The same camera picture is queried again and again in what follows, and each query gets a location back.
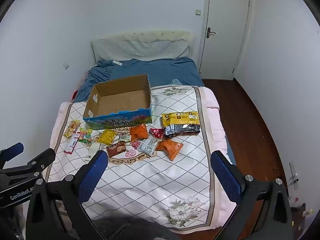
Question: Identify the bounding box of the white door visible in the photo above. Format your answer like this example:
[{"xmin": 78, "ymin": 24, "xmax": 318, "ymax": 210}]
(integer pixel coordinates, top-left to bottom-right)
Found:
[{"xmin": 199, "ymin": 0, "xmax": 252, "ymax": 80}]

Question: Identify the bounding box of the clear packet of yellow snacks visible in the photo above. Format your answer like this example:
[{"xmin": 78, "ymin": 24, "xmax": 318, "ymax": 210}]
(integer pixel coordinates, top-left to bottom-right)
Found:
[{"xmin": 63, "ymin": 120, "xmax": 81, "ymax": 138}]

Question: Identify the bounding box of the brown snack packet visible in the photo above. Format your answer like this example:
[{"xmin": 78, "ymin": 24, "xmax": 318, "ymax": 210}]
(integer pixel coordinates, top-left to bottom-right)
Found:
[{"xmin": 106, "ymin": 141, "xmax": 127, "ymax": 158}]

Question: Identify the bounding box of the pink quilt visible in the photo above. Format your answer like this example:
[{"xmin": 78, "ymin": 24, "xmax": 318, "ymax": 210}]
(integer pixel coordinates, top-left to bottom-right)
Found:
[{"xmin": 49, "ymin": 86, "xmax": 237, "ymax": 234}]

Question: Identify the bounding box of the cardboard box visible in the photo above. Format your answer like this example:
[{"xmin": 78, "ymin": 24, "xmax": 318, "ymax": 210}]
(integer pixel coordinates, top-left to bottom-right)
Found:
[{"xmin": 83, "ymin": 74, "xmax": 152, "ymax": 130}]

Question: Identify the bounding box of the blue bed sheet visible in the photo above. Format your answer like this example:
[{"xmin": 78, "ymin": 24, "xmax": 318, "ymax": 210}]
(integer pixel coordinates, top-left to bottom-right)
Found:
[{"xmin": 75, "ymin": 57, "xmax": 237, "ymax": 165}]

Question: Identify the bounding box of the yellow and black snack packet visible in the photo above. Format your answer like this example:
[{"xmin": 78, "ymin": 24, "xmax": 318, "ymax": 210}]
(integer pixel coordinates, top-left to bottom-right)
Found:
[{"xmin": 161, "ymin": 111, "xmax": 201, "ymax": 137}]

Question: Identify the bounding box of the red strip snack packet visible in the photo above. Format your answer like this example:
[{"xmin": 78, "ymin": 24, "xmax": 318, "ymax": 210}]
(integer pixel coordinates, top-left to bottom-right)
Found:
[{"xmin": 64, "ymin": 133, "xmax": 80, "ymax": 154}]

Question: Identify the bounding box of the orange snack packet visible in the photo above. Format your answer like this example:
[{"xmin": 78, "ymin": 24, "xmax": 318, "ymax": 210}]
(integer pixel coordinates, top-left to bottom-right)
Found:
[
  {"xmin": 129, "ymin": 124, "xmax": 149, "ymax": 143},
  {"xmin": 155, "ymin": 139, "xmax": 184, "ymax": 161}
]

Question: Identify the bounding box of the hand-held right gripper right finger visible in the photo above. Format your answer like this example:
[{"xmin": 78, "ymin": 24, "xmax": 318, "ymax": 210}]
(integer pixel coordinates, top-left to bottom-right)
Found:
[{"xmin": 211, "ymin": 151, "xmax": 293, "ymax": 240}]

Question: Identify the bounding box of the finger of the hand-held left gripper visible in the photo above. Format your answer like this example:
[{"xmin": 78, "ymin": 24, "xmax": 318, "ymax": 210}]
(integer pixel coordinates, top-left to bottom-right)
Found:
[
  {"xmin": 0, "ymin": 142, "xmax": 24, "ymax": 167},
  {"xmin": 0, "ymin": 148, "xmax": 56, "ymax": 180}
]

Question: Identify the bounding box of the colourful candy packet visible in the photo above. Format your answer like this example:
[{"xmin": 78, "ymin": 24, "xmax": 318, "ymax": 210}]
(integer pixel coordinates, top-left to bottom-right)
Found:
[{"xmin": 78, "ymin": 127, "xmax": 93, "ymax": 143}]

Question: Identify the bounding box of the small pale green snack packet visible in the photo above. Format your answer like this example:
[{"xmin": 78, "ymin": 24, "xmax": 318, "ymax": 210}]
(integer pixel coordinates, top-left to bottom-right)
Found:
[{"xmin": 117, "ymin": 132, "xmax": 132, "ymax": 143}]

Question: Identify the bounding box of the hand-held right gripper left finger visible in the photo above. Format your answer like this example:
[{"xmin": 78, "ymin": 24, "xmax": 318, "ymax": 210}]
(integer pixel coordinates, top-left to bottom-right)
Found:
[{"xmin": 26, "ymin": 150, "xmax": 108, "ymax": 240}]

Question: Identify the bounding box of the white and grey snack packet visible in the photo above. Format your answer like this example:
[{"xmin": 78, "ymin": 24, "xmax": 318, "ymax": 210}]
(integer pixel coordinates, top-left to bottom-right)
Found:
[{"xmin": 137, "ymin": 137, "xmax": 160, "ymax": 155}]

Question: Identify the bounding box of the white wall socket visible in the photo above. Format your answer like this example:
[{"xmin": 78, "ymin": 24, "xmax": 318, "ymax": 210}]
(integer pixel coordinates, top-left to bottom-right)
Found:
[{"xmin": 289, "ymin": 162, "xmax": 299, "ymax": 190}]

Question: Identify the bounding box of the white textured pillow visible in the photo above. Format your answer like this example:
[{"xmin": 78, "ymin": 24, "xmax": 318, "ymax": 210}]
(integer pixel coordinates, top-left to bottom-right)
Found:
[{"xmin": 91, "ymin": 38, "xmax": 190, "ymax": 63}]

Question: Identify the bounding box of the small red snack packet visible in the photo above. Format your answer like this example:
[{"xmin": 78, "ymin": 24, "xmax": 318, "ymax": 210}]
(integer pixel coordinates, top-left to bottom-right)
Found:
[{"xmin": 149, "ymin": 128, "xmax": 165, "ymax": 140}]

